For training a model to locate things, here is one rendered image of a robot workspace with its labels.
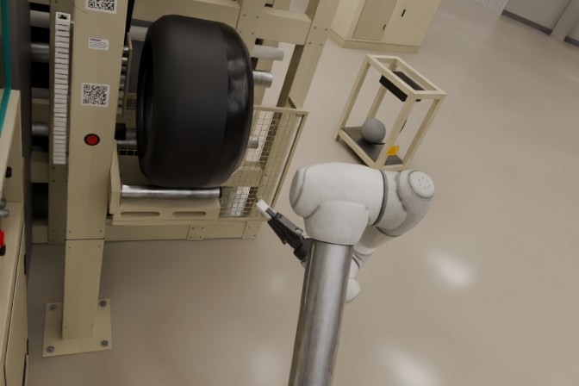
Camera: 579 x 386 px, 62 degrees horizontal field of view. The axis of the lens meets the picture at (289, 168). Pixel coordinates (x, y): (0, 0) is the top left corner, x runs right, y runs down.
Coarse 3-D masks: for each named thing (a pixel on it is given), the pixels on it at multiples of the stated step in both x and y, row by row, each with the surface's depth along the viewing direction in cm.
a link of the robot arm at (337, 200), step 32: (320, 192) 102; (352, 192) 103; (320, 224) 103; (352, 224) 103; (320, 256) 105; (320, 288) 104; (320, 320) 104; (320, 352) 104; (288, 384) 108; (320, 384) 104
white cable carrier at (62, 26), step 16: (64, 16) 127; (64, 32) 127; (64, 48) 130; (64, 64) 132; (64, 80) 135; (64, 96) 138; (64, 112) 141; (64, 128) 144; (64, 144) 148; (64, 160) 151
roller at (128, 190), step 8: (128, 184) 157; (136, 184) 158; (144, 184) 160; (152, 184) 161; (128, 192) 156; (136, 192) 157; (144, 192) 158; (152, 192) 159; (160, 192) 160; (168, 192) 161; (176, 192) 162; (184, 192) 164; (192, 192) 165; (200, 192) 166; (208, 192) 167; (216, 192) 168
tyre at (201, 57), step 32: (160, 32) 140; (192, 32) 140; (224, 32) 146; (160, 64) 134; (192, 64) 134; (224, 64) 138; (160, 96) 133; (192, 96) 133; (224, 96) 137; (160, 128) 135; (192, 128) 135; (224, 128) 139; (160, 160) 140; (192, 160) 141; (224, 160) 145
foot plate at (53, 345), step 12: (108, 300) 225; (48, 312) 212; (60, 312) 213; (96, 312) 218; (108, 312) 220; (48, 324) 207; (60, 324) 209; (96, 324) 214; (108, 324) 215; (48, 336) 203; (60, 336) 205; (96, 336) 209; (108, 336) 211; (48, 348) 198; (60, 348) 200; (72, 348) 202; (84, 348) 203; (96, 348) 205; (108, 348) 206
